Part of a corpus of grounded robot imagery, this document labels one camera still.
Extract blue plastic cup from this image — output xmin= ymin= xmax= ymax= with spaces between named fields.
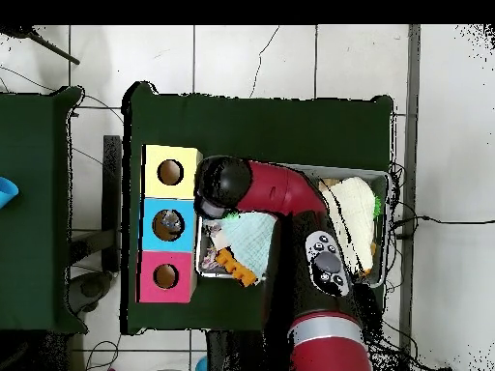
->
xmin=0 ymin=176 xmax=20 ymax=211

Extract shallow mesh bin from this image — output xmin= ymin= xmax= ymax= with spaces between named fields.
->
xmin=194 ymin=161 xmax=392 ymax=289

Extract black cable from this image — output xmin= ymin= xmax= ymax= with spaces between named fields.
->
xmin=390 ymin=214 xmax=495 ymax=239

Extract dark green table cloth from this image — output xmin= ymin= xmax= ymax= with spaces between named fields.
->
xmin=0 ymin=86 xmax=88 ymax=334
xmin=121 ymin=81 xmax=395 ymax=341

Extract clear plastic bottle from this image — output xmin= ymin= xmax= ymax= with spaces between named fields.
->
xmin=160 ymin=211 xmax=184 ymax=235

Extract black rod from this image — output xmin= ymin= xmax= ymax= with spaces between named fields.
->
xmin=0 ymin=24 xmax=81 ymax=66

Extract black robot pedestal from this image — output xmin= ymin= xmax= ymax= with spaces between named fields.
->
xmin=206 ymin=329 xmax=272 ymax=371

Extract mint green cloth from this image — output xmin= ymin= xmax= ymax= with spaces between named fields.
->
xmin=219 ymin=211 xmax=277 ymax=282

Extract orange toy building block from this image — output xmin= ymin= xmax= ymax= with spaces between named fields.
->
xmin=215 ymin=246 xmax=259 ymax=288

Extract cream cloth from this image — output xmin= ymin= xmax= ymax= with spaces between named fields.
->
xmin=319 ymin=176 xmax=377 ymax=276

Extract wooden box with three holes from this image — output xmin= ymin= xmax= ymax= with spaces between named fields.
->
xmin=136 ymin=144 xmax=204 ymax=304

